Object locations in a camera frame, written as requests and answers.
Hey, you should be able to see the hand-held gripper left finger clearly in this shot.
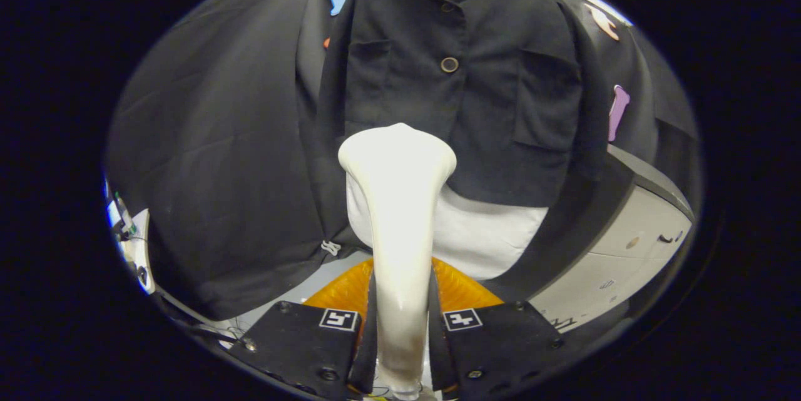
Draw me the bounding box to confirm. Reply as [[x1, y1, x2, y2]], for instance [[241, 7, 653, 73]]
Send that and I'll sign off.
[[230, 257, 378, 401]]

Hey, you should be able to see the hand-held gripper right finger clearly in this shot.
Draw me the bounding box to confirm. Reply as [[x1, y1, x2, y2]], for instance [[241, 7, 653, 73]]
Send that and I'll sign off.
[[429, 257, 564, 401]]

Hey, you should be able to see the white shirt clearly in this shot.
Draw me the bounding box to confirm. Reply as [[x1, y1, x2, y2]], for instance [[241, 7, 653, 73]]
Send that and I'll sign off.
[[345, 0, 550, 282]]

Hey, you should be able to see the white garment steamer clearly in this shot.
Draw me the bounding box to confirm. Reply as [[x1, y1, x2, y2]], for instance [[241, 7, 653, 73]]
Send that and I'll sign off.
[[338, 123, 457, 400]]

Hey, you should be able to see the black suit jacket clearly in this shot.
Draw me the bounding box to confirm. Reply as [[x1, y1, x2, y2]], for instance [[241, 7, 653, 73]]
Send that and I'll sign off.
[[319, 0, 611, 209]]

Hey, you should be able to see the grey cabinet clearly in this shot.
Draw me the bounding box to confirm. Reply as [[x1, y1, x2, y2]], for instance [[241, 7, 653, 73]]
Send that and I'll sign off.
[[501, 145, 696, 333]]

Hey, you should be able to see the black backdrop cloth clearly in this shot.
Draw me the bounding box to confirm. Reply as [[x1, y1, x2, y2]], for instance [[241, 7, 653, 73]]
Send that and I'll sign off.
[[105, 0, 702, 320]]

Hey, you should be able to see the white box with wires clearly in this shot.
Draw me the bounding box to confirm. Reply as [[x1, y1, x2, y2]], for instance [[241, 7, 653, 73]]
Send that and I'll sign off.
[[103, 179, 156, 295]]

